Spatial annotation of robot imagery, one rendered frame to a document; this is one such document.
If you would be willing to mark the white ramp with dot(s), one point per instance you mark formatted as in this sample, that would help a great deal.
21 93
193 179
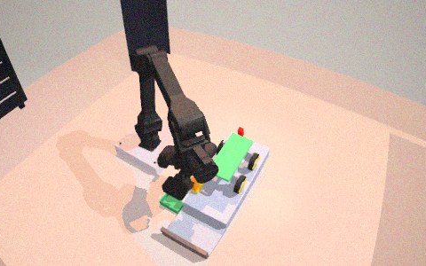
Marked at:
206 215

